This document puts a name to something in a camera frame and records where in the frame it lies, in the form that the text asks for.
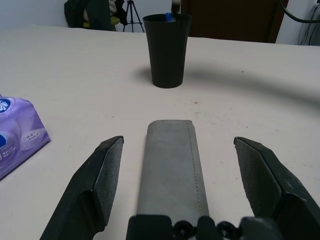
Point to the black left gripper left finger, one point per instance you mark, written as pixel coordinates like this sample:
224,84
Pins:
87,190

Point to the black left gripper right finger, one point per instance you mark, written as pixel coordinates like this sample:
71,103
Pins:
270,187

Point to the grey glasses case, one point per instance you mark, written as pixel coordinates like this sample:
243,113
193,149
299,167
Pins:
170,170

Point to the purple tissue pack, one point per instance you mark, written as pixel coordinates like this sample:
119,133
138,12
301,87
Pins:
17,137

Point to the black plastic cup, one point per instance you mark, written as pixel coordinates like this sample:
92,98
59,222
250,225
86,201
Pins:
167,55

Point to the dark brown door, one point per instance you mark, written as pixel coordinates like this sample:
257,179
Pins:
237,20

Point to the black jacket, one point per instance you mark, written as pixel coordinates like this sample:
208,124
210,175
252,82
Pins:
77,15

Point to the black tripod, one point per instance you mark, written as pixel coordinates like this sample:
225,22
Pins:
131,12

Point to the blue capped marker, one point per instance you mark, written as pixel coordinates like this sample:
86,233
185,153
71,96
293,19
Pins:
169,17

